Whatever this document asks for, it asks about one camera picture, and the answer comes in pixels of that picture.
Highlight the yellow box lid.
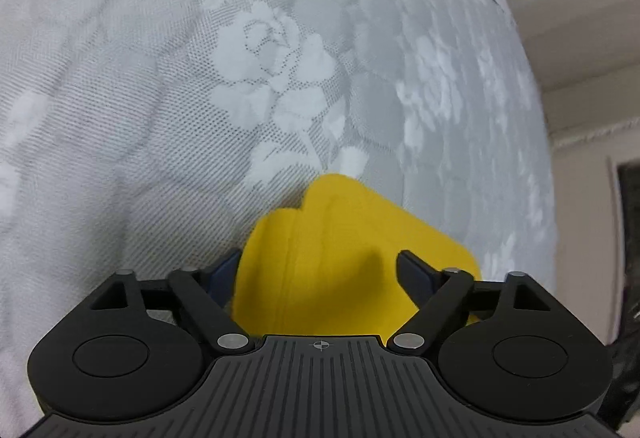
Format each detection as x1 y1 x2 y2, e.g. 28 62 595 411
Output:
231 174 480 340

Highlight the grey floral lace tablecloth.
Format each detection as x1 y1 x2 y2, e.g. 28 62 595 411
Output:
1 0 556 437

